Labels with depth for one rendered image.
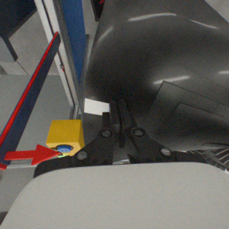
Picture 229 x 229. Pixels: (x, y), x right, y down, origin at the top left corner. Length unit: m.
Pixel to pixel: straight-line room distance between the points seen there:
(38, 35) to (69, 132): 1.13
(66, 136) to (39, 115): 0.78
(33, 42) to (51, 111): 0.66
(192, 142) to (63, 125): 0.37
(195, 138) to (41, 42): 1.41
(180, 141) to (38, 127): 1.03
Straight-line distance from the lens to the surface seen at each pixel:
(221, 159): 0.37
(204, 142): 0.22
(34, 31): 1.43
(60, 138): 0.42
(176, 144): 0.20
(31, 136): 1.09
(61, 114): 1.12
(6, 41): 0.40
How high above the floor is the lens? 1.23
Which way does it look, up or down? 36 degrees down
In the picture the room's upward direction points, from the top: 175 degrees clockwise
